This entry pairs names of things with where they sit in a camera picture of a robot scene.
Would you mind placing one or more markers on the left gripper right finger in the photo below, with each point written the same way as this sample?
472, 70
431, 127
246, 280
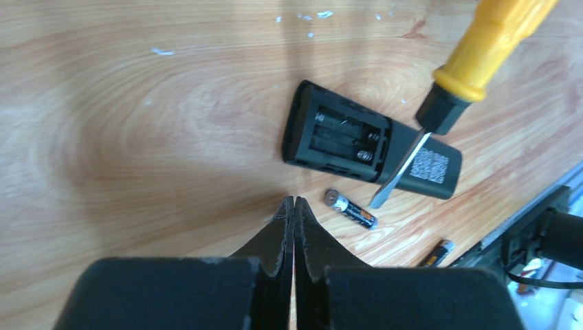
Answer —
337, 290

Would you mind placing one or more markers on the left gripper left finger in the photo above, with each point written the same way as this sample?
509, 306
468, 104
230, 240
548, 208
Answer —
250, 289

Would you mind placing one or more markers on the black AAA battery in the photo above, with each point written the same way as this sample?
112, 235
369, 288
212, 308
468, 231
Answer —
438, 254
352, 211

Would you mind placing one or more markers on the black remote control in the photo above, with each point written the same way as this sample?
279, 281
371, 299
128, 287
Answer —
330, 133

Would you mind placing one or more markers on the yellow handled screwdriver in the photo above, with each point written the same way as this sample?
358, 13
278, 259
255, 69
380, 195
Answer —
496, 30

